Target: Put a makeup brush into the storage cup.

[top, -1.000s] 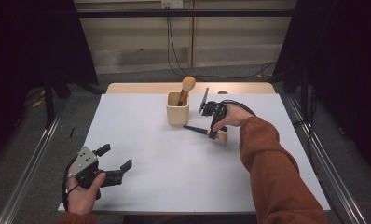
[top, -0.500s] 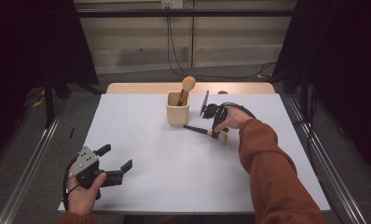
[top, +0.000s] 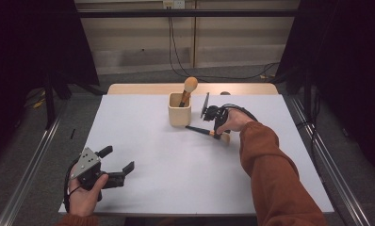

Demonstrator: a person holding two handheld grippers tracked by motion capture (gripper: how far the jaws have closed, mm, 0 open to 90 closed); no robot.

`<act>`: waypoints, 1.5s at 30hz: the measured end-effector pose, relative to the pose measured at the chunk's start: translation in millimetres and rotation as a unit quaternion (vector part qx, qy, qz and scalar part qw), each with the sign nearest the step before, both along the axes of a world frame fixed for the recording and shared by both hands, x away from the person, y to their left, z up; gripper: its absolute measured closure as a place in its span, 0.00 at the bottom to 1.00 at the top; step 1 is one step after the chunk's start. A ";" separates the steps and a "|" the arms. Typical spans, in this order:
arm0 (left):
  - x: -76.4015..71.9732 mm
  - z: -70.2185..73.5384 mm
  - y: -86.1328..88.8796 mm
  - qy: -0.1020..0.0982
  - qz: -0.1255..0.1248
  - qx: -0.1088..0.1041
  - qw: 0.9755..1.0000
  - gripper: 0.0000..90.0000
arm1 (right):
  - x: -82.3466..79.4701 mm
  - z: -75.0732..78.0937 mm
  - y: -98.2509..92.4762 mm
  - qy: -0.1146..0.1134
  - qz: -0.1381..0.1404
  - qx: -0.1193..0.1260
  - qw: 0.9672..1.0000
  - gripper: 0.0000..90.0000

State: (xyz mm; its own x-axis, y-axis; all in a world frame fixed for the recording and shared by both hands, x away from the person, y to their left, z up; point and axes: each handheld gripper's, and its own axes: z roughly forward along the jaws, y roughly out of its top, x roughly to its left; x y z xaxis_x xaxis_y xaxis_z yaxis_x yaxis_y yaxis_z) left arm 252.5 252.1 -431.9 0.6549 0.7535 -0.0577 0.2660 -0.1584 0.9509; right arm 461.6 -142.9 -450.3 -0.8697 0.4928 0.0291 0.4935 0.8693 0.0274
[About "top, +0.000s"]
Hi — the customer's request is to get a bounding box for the aluminium floor rail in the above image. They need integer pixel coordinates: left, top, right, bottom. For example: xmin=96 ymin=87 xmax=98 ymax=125
xmin=0 ymin=97 xmax=69 ymax=226
xmin=287 ymin=95 xmax=372 ymax=226

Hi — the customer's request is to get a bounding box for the left hand-held gripper cable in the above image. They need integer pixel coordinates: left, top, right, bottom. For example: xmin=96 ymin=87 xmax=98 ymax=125
xmin=62 ymin=156 xmax=83 ymax=213

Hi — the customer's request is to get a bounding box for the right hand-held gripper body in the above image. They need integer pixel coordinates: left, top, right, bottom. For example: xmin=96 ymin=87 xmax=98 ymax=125
xmin=200 ymin=91 xmax=231 ymax=127

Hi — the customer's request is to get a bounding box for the cream square cup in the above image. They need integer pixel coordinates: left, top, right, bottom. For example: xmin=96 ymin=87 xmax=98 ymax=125
xmin=168 ymin=91 xmax=193 ymax=128

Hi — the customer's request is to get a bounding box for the person's left hand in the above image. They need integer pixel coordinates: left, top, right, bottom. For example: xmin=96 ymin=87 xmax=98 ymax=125
xmin=67 ymin=173 xmax=109 ymax=218

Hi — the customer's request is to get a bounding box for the round-head makeup brush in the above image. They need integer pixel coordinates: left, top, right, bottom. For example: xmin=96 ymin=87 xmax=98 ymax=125
xmin=178 ymin=76 xmax=199 ymax=108

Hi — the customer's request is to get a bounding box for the white wall socket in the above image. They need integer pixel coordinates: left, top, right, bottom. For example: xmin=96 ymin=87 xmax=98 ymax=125
xmin=162 ymin=0 xmax=186 ymax=9

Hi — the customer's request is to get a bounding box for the light wooden table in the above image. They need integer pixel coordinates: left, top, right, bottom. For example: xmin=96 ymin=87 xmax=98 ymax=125
xmin=106 ymin=82 xmax=279 ymax=96

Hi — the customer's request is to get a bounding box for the black wall cable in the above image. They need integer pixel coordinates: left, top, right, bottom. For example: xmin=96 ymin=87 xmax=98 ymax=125
xmin=169 ymin=8 xmax=281 ymax=81
xmin=167 ymin=8 xmax=281 ymax=81

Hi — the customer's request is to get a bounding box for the black stand pole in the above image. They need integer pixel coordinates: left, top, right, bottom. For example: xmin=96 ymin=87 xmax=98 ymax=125
xmin=302 ymin=70 xmax=313 ymax=121
xmin=43 ymin=72 xmax=57 ymax=130

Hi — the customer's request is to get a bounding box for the black curtain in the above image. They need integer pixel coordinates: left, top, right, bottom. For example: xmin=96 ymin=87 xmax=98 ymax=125
xmin=274 ymin=0 xmax=375 ymax=180
xmin=0 ymin=0 xmax=100 ymax=164

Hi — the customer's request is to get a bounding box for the right hand-held gripper cable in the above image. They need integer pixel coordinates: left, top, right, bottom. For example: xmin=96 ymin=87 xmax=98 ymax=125
xmin=221 ymin=103 xmax=259 ymax=123

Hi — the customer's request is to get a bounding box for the hand-held gripper cable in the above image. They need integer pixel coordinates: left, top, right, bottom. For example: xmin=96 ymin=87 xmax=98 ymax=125
xmin=221 ymin=103 xmax=259 ymax=123
xmin=62 ymin=156 xmax=83 ymax=213

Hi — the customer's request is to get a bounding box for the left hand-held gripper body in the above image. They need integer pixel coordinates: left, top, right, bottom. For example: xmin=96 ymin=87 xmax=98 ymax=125
xmin=69 ymin=146 xmax=126 ymax=202

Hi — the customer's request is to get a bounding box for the person's right hand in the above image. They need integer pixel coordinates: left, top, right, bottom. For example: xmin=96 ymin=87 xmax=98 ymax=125
xmin=222 ymin=108 xmax=256 ymax=133

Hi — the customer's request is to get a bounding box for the flat-head makeup brush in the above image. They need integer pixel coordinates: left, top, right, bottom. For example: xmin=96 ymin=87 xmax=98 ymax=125
xmin=185 ymin=124 xmax=232 ymax=145

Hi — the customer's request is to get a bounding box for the black horizontal frame bar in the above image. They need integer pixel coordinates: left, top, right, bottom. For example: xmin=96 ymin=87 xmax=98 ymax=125
xmin=76 ymin=8 xmax=298 ymax=18

